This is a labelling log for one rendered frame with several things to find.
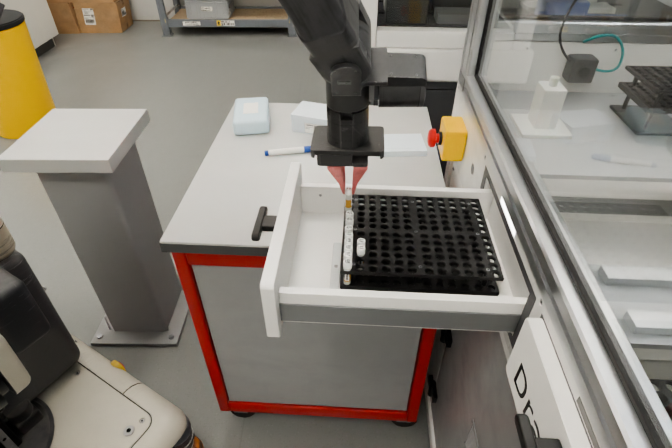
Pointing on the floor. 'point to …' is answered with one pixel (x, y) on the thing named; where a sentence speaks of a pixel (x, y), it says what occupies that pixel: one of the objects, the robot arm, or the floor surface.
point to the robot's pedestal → (107, 218)
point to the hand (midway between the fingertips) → (348, 187)
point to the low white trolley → (281, 395)
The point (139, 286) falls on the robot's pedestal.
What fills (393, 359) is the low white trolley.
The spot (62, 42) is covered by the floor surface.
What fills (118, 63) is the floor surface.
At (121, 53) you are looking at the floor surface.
